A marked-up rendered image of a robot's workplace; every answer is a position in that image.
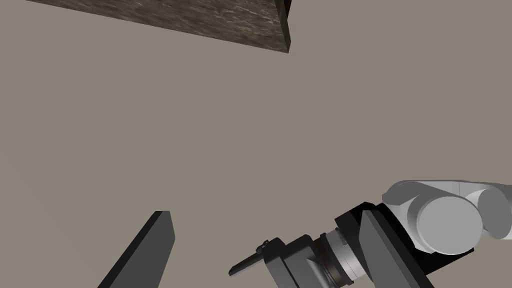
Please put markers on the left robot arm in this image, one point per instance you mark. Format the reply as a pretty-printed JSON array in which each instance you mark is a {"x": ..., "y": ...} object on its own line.
[{"x": 448, "y": 224}]

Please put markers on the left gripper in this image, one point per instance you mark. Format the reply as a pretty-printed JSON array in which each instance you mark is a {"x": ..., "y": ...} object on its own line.
[{"x": 298, "y": 264}]

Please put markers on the brown stone table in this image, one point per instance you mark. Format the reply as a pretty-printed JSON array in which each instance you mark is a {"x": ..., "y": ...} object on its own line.
[{"x": 192, "y": 18}]

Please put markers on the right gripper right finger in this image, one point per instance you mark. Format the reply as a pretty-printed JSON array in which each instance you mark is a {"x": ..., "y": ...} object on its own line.
[{"x": 386, "y": 256}]

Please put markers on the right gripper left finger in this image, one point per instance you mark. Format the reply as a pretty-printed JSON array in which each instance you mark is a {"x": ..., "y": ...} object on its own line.
[{"x": 148, "y": 256}]

